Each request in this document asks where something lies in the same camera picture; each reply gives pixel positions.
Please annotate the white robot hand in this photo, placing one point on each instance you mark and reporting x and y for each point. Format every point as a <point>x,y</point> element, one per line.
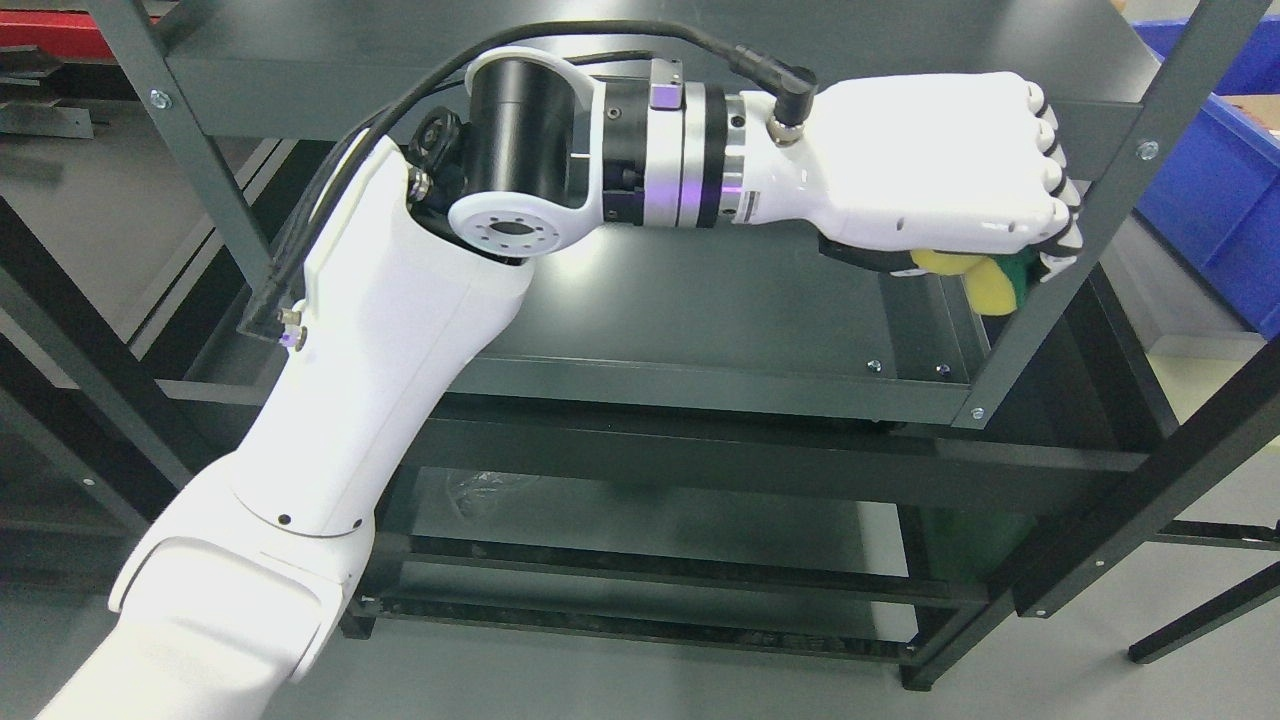
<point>944,162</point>

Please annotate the green yellow sponge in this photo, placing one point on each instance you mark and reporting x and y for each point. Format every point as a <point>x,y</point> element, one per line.
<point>995,285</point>

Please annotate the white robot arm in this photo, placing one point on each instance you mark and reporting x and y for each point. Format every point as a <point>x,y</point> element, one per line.
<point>240,583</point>

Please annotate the black metal shelf rack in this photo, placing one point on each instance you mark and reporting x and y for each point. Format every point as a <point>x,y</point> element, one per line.
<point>1087,468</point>

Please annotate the grey metal shelf unit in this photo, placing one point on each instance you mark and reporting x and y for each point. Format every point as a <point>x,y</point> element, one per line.
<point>740,319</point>

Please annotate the red object on shelf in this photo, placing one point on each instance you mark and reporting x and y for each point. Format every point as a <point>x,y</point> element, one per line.
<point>73,35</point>

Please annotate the blue plastic bin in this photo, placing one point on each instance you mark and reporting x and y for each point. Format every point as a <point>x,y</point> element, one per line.
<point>1216,199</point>

